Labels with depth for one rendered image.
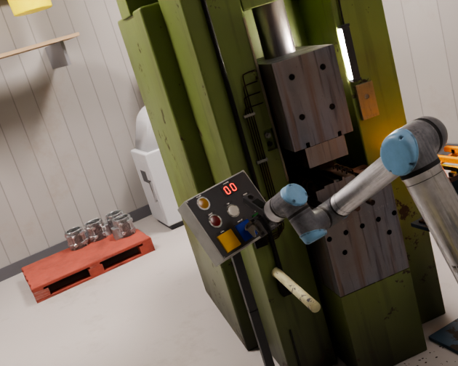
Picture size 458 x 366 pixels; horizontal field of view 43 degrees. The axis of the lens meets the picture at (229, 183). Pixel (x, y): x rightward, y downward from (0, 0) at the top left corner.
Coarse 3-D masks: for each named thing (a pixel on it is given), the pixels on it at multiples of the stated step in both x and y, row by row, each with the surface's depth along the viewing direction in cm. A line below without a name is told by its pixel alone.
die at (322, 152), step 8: (344, 136) 264; (320, 144) 261; (328, 144) 262; (336, 144) 264; (344, 144) 265; (288, 152) 282; (296, 152) 271; (304, 152) 262; (312, 152) 261; (320, 152) 262; (328, 152) 263; (336, 152) 264; (344, 152) 266; (296, 160) 275; (304, 160) 265; (312, 160) 262; (320, 160) 263; (328, 160) 264
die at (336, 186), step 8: (296, 168) 304; (304, 168) 297; (328, 168) 288; (336, 168) 285; (304, 176) 288; (312, 176) 284; (320, 176) 280; (344, 176) 270; (352, 176) 269; (304, 184) 279; (312, 184) 276; (320, 184) 270; (328, 184) 266; (336, 184) 267; (344, 184) 269; (312, 192) 270; (320, 192) 266; (328, 192) 267; (336, 192) 268; (320, 200) 267
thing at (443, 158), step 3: (438, 156) 273; (441, 156) 272; (444, 156) 271; (447, 156) 270; (450, 156) 269; (453, 156) 268; (441, 159) 271; (444, 159) 269; (447, 159) 268; (450, 159) 266; (453, 159) 264; (456, 159) 263; (447, 162) 268; (450, 162) 267; (453, 162) 265; (456, 162) 264
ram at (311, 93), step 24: (312, 48) 262; (264, 72) 259; (288, 72) 250; (312, 72) 254; (336, 72) 257; (288, 96) 252; (312, 96) 256; (336, 96) 259; (288, 120) 255; (312, 120) 258; (336, 120) 261; (288, 144) 262; (312, 144) 260
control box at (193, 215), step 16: (240, 176) 248; (208, 192) 237; (224, 192) 240; (240, 192) 244; (256, 192) 248; (192, 208) 230; (208, 208) 233; (224, 208) 237; (240, 208) 240; (192, 224) 232; (208, 224) 230; (224, 224) 233; (208, 240) 229; (240, 240) 233; (256, 240) 245; (224, 256) 227
